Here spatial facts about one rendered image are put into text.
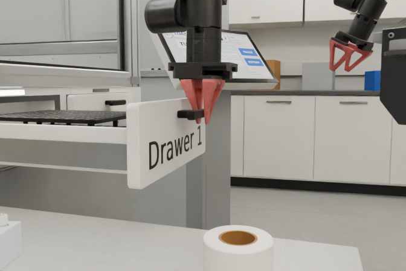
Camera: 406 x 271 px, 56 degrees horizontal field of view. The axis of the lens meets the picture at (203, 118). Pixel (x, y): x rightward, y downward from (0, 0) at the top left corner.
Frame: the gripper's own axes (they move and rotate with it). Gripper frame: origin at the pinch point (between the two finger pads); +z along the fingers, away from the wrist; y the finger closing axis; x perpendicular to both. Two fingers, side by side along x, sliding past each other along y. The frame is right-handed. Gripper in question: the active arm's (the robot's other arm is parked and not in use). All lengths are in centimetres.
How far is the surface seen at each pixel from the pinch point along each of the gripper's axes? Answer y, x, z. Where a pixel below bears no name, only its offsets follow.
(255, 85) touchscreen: 8, -99, -5
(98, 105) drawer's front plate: 35.1, -23.9, 0.0
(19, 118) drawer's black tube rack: 26.4, 11.9, -0.1
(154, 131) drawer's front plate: 2.9, 12.7, 0.7
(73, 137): 13.8, 15.7, 1.7
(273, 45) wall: 32, -352, -46
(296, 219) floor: -5, -211, 90
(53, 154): 16.9, 15.9, 4.3
